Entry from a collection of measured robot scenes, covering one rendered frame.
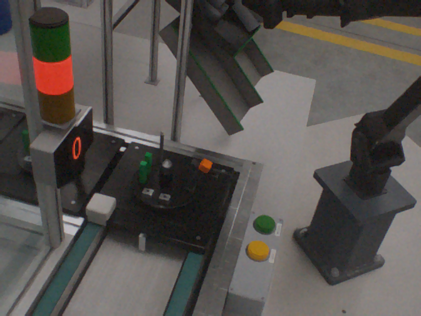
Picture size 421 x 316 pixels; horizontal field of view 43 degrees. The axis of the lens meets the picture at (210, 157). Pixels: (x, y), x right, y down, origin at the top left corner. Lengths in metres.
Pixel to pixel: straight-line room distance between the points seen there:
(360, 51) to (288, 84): 2.24
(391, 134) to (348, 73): 2.63
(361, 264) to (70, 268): 0.59
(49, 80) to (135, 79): 0.88
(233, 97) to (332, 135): 0.37
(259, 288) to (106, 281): 0.28
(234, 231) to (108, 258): 0.25
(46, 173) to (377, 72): 3.08
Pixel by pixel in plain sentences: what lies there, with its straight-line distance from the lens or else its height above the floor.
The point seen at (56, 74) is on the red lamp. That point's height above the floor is 1.34.
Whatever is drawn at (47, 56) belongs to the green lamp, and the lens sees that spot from 0.73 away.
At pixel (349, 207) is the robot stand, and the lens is 1.03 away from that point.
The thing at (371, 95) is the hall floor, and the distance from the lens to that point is 3.44.
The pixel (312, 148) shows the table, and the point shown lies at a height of 0.86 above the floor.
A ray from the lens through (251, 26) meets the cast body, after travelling 1.14.
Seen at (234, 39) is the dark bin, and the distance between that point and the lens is 1.16.
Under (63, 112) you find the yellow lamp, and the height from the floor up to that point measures 1.28.
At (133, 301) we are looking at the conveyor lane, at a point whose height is 0.92.
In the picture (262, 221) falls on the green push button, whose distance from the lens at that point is 1.07.
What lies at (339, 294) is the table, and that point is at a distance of 1.15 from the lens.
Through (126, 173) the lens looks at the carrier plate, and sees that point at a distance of 1.13.
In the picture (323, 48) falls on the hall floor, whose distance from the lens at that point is 3.81.
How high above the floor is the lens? 1.75
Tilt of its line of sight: 41 degrees down
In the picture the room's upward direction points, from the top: 9 degrees clockwise
